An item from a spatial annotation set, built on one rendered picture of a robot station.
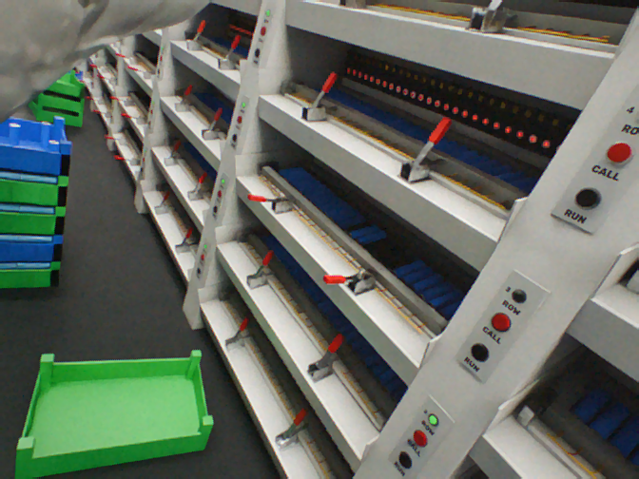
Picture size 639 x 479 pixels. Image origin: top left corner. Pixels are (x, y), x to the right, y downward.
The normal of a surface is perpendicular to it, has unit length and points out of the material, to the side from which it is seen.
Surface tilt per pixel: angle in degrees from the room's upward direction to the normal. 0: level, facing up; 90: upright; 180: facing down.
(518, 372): 90
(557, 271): 90
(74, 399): 0
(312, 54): 90
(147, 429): 0
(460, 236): 108
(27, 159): 90
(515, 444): 18
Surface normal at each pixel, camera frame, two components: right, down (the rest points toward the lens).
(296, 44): 0.54, 0.53
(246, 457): 0.36, -0.85
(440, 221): -0.83, 0.25
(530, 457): 0.11, -0.81
